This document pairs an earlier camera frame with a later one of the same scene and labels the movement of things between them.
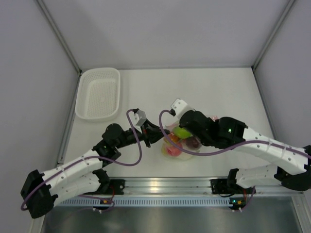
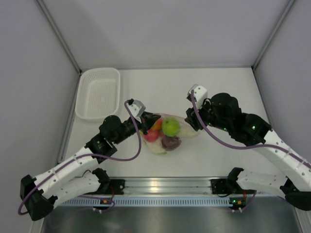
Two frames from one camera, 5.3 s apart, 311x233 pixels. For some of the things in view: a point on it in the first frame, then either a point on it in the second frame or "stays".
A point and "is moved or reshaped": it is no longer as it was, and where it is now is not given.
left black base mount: [113, 187] stays
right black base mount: [220, 186] stays
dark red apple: [192, 141] -> [170, 143]
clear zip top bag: [182, 138] is moved or reshaped
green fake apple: [181, 133] -> [171, 126]
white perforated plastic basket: [98, 94] stays
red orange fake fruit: [174, 138] is moved or reshaped
